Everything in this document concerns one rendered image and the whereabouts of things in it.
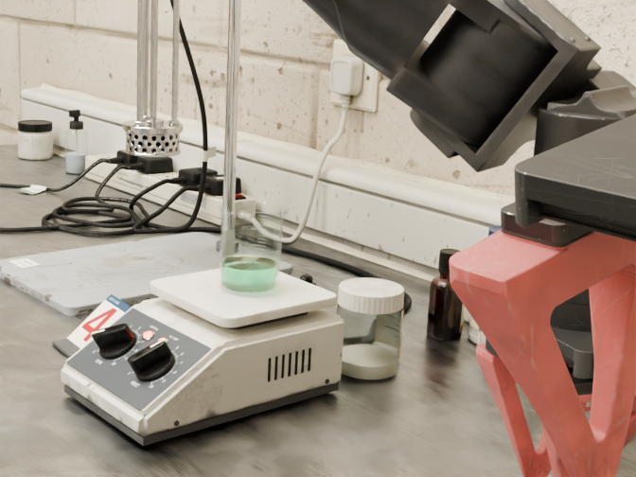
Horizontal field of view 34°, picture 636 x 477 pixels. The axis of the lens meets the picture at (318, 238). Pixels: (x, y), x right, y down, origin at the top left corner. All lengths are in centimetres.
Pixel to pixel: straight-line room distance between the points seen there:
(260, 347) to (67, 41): 126
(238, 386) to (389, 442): 12
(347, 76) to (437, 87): 82
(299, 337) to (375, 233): 47
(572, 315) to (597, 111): 10
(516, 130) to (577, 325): 10
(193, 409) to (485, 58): 40
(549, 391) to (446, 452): 55
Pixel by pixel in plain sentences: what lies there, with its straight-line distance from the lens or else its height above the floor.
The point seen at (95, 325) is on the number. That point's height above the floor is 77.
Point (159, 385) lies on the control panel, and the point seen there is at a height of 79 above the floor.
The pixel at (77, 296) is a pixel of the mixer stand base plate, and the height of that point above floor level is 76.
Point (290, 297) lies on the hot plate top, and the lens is 87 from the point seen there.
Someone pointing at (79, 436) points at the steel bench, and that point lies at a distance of 83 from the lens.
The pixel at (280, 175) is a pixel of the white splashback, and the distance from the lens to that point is 144.
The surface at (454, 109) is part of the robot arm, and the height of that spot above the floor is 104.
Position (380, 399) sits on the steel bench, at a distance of 90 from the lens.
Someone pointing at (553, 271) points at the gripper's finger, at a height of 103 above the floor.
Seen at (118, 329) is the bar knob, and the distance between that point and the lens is 85.
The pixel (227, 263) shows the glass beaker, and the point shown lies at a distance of 86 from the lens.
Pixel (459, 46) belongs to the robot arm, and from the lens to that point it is 53.
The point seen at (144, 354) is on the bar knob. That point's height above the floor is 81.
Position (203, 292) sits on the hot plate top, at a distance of 87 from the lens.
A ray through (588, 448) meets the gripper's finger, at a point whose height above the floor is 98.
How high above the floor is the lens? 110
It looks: 14 degrees down
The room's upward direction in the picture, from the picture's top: 3 degrees clockwise
